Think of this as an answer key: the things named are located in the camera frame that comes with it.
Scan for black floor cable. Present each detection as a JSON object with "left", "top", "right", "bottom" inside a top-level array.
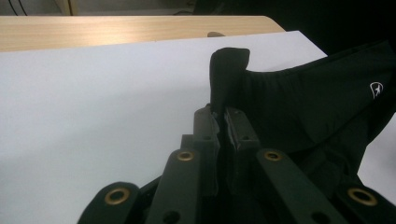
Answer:
[{"left": 7, "top": 0, "right": 28, "bottom": 17}]

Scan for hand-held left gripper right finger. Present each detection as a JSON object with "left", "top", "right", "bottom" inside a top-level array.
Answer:
[{"left": 223, "top": 106, "right": 262, "bottom": 194}]

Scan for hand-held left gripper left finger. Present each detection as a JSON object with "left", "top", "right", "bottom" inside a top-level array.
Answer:
[{"left": 181, "top": 105, "right": 220, "bottom": 198}]

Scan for black shorts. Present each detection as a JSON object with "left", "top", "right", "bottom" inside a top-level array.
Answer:
[{"left": 208, "top": 40, "right": 396, "bottom": 200}]

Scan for wooden table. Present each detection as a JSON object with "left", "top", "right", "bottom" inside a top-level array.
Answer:
[{"left": 0, "top": 15, "right": 286, "bottom": 53}]

